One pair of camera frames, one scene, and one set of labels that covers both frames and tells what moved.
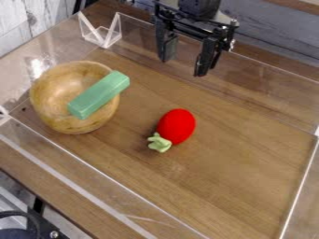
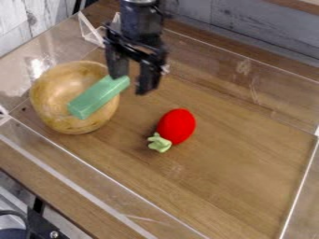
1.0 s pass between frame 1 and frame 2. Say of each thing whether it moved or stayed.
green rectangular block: stayed
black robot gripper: moved
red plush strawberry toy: stayed
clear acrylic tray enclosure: stayed
